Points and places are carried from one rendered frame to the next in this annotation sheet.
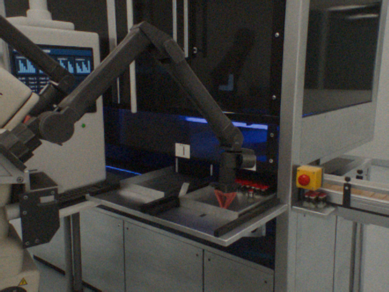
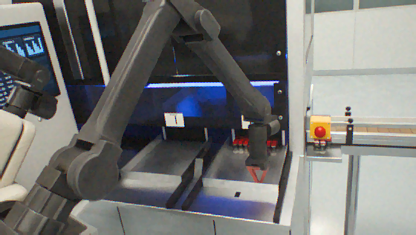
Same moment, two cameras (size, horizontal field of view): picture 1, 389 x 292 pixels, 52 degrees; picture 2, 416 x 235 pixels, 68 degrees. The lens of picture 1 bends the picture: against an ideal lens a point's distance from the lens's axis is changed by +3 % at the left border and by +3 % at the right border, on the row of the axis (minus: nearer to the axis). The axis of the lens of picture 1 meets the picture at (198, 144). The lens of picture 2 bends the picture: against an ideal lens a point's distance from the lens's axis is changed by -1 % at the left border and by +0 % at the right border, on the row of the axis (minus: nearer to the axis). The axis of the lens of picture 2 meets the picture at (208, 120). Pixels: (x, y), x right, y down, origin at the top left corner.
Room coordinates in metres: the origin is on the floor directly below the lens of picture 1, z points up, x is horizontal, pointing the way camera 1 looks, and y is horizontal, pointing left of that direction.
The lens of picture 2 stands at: (0.50, 0.30, 1.49)
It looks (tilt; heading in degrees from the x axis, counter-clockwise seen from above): 21 degrees down; 343
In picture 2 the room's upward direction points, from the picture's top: 7 degrees counter-clockwise
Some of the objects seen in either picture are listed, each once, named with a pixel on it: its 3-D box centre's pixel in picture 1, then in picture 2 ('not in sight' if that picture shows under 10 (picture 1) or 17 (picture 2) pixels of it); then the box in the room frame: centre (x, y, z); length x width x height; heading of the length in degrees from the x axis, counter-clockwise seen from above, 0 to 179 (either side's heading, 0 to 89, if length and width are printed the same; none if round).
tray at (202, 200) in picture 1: (233, 196); (249, 161); (1.45, -0.14, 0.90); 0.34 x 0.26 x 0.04; 141
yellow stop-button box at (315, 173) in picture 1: (309, 176); (320, 126); (1.38, -0.41, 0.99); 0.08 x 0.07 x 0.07; 141
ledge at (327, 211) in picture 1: (316, 207); (323, 151); (1.41, -0.44, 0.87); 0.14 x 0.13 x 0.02; 141
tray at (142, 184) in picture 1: (169, 181); (169, 155); (1.66, 0.13, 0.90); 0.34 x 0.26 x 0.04; 141
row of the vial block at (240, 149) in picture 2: (245, 189); (254, 148); (1.52, -0.19, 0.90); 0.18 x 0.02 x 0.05; 51
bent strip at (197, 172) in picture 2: (175, 194); (193, 175); (1.44, 0.09, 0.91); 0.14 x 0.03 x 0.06; 142
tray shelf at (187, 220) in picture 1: (188, 199); (202, 172); (1.50, 0.04, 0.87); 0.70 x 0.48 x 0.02; 51
